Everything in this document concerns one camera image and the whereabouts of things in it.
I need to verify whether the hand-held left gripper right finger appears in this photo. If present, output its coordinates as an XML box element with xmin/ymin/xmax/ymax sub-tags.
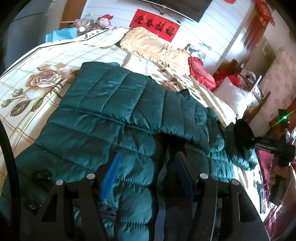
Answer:
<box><xmin>174</xmin><ymin>151</ymin><xmax>271</xmax><ymax>241</ymax></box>

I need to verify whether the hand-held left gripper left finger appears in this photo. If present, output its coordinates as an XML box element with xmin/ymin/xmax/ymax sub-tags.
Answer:
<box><xmin>20</xmin><ymin>152</ymin><xmax>123</xmax><ymax>241</ymax></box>

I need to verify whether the dark green puffer jacket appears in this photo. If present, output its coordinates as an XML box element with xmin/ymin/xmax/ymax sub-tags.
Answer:
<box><xmin>0</xmin><ymin>61</ymin><xmax>259</xmax><ymax>241</ymax></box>

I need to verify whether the person's right forearm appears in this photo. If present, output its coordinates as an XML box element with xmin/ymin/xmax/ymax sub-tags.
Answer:
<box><xmin>269</xmin><ymin>192</ymin><xmax>296</xmax><ymax>241</ymax></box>

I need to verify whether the person's right hand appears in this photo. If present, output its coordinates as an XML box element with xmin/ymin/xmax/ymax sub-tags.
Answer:
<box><xmin>268</xmin><ymin>162</ymin><xmax>296</xmax><ymax>194</ymax></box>

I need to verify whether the maroon blanket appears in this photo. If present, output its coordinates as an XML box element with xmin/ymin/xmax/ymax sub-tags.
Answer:
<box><xmin>255</xmin><ymin>148</ymin><xmax>279</xmax><ymax>210</ymax></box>

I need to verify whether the wooden headboard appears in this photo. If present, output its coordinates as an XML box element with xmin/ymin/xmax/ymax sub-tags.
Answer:
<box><xmin>242</xmin><ymin>91</ymin><xmax>271</xmax><ymax>126</ymax></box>

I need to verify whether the white pillow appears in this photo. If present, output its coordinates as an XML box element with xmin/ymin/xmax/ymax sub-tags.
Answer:
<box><xmin>213</xmin><ymin>77</ymin><xmax>258</xmax><ymax>117</ymax></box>

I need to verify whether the red cloth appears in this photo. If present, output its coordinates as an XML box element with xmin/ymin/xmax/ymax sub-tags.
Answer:
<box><xmin>214</xmin><ymin>69</ymin><xmax>241</xmax><ymax>87</ymax></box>

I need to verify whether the red ruffled pillow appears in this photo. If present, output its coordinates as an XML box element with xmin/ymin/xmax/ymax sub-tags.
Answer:
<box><xmin>188</xmin><ymin>56</ymin><xmax>218</xmax><ymax>92</ymax></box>

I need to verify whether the printed picture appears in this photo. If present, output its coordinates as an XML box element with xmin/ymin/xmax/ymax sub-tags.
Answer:
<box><xmin>185</xmin><ymin>44</ymin><xmax>207</xmax><ymax>62</ymax></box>

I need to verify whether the beige fringed pillow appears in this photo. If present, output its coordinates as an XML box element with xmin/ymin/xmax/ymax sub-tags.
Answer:
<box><xmin>120</xmin><ymin>27</ymin><xmax>193</xmax><ymax>75</ymax></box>

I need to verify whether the cream floral bed sheet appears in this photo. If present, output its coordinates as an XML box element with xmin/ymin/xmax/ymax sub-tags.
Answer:
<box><xmin>0</xmin><ymin>27</ymin><xmax>266</xmax><ymax>210</ymax></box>

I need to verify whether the light blue cloth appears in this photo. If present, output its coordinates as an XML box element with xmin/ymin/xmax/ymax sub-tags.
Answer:
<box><xmin>46</xmin><ymin>27</ymin><xmax>78</xmax><ymax>42</ymax></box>

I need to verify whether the pile of small trinkets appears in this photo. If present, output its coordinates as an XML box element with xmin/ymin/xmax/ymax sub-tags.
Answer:
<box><xmin>74</xmin><ymin>13</ymin><xmax>100</xmax><ymax>32</ymax></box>

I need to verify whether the plush toy with red hat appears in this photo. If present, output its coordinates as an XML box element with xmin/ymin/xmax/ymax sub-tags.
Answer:
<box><xmin>97</xmin><ymin>14</ymin><xmax>114</xmax><ymax>29</ymax></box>

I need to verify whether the black cable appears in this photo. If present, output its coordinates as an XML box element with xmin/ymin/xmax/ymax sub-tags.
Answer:
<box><xmin>0</xmin><ymin>120</ymin><xmax>18</xmax><ymax>210</ymax></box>

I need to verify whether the red knot wall decoration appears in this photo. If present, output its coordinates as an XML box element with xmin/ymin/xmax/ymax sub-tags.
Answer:
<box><xmin>254</xmin><ymin>0</ymin><xmax>276</xmax><ymax>26</ymax></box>

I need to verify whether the red wall banner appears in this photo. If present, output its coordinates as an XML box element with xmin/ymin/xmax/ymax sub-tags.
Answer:
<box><xmin>129</xmin><ymin>9</ymin><xmax>181</xmax><ymax>43</ymax></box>

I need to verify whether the black wall television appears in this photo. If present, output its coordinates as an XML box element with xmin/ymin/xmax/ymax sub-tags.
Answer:
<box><xmin>136</xmin><ymin>0</ymin><xmax>213</xmax><ymax>23</ymax></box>

